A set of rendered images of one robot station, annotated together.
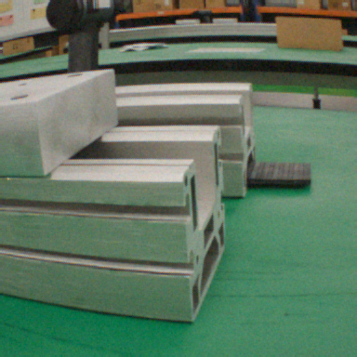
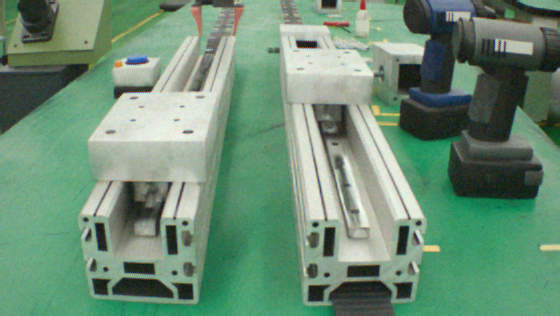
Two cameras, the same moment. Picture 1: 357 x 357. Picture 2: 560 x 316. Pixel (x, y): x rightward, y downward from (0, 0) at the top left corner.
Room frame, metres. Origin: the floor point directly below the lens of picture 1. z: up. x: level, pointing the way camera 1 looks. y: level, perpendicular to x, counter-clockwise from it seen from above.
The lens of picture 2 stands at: (0.25, -0.48, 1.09)
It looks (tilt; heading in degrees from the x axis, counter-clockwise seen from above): 21 degrees down; 73
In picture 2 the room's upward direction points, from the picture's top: 1 degrees clockwise
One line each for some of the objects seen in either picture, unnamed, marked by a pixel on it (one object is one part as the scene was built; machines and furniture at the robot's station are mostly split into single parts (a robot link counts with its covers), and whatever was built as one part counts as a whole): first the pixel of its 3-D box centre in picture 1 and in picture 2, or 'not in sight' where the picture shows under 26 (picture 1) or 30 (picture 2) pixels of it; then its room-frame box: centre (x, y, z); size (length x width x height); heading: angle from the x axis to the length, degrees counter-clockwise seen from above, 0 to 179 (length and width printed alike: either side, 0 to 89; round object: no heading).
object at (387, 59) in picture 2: not in sight; (397, 73); (0.79, 0.53, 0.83); 0.11 x 0.10 x 0.10; 173
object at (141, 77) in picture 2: not in sight; (141, 76); (0.34, 0.67, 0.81); 0.10 x 0.08 x 0.06; 164
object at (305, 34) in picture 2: not in sight; (298, 50); (0.67, 0.75, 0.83); 0.12 x 0.09 x 0.10; 164
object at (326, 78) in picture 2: not in sight; (324, 83); (0.56, 0.32, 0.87); 0.16 x 0.11 x 0.07; 74
